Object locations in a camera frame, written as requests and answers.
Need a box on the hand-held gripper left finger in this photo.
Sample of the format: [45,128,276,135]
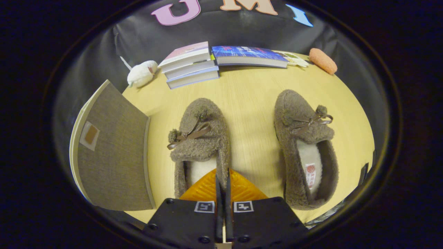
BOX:
[143,168,224,247]

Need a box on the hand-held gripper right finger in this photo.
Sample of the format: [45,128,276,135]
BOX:
[225,168,308,247]

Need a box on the brown fluffy shoe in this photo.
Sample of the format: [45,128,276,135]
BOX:
[168,98,231,199]
[274,90,339,210]

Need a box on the grey fabric storage box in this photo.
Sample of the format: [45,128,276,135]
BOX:
[70,80,156,211]

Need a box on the pale blue cover book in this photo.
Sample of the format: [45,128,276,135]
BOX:
[166,66,220,90]

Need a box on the white plush toy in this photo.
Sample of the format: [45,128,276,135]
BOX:
[127,60,159,88]

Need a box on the white cover book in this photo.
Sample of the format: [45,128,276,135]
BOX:
[164,59,216,80]

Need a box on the white floral booklet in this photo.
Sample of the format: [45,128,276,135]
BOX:
[273,50,309,68]

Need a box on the pink cover book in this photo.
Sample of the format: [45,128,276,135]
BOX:
[158,41,212,73]

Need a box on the dark blue cover book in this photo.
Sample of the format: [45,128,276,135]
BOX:
[211,46,289,68]

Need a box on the orange sponge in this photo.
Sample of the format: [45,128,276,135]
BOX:
[309,48,338,75]

